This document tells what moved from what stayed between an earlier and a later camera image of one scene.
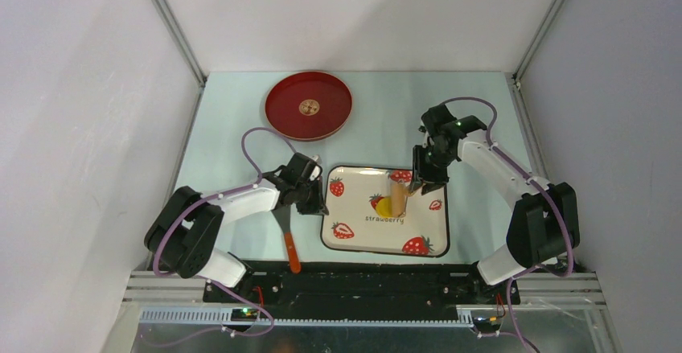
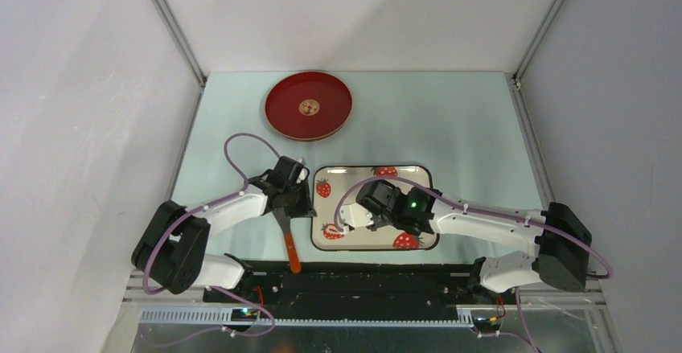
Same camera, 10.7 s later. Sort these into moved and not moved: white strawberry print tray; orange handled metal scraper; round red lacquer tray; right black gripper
Moved: right black gripper; white strawberry print tray
Not moved: round red lacquer tray; orange handled metal scraper
